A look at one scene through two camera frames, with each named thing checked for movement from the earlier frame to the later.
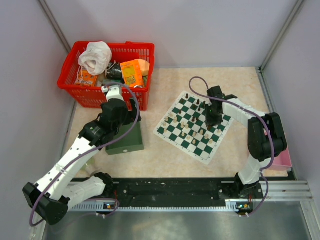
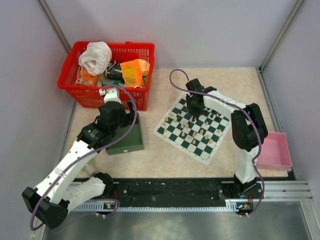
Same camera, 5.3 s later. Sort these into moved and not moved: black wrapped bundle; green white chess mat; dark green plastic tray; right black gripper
Moved: right black gripper
Not moved: green white chess mat; black wrapped bundle; dark green plastic tray
